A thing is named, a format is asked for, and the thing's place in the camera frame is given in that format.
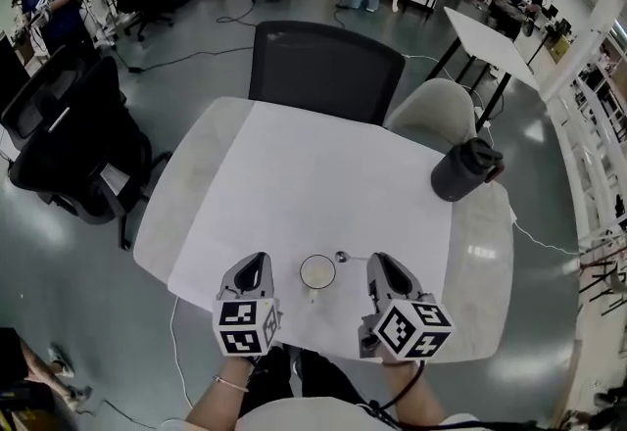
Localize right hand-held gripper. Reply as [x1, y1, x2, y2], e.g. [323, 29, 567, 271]
[357, 251, 455, 362]

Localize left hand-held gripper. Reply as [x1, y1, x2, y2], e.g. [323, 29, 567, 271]
[212, 251, 284, 358]

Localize person's left forearm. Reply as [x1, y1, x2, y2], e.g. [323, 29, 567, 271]
[184, 353, 268, 431]

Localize person's right forearm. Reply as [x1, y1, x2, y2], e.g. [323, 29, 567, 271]
[379, 359, 450, 431]

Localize grey table with black legs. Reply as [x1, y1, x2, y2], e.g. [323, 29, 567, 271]
[132, 95, 515, 364]

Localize white paper sheet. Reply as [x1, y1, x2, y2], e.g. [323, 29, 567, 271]
[168, 100, 453, 366]

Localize person's black trousers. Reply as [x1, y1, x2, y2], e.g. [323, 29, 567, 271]
[239, 345, 364, 416]

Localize black kettle jug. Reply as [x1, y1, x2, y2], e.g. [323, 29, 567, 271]
[430, 136, 506, 203]

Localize person's white shirt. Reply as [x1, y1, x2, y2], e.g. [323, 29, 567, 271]
[239, 394, 491, 431]

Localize beige shell chair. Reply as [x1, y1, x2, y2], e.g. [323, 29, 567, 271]
[385, 78, 477, 149]

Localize black high-back office chair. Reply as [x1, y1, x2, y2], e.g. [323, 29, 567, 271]
[8, 55, 173, 252]
[0, 44, 123, 161]

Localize black mesh chair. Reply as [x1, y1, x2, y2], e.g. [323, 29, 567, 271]
[248, 20, 407, 127]

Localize white table with black legs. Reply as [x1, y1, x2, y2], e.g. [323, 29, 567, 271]
[425, 6, 541, 134]

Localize white shelving rack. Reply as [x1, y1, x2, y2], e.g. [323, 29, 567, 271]
[543, 0, 627, 244]

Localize long white floor cable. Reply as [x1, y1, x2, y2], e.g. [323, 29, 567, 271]
[169, 296, 198, 421]

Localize thin gold bracelet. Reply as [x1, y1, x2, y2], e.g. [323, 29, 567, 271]
[213, 373, 251, 394]

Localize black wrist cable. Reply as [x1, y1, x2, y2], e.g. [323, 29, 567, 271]
[369, 359, 425, 423]

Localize white power strip cable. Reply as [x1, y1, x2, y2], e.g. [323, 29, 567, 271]
[511, 220, 582, 257]

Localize black floor cable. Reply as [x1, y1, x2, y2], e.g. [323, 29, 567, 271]
[112, 0, 257, 75]

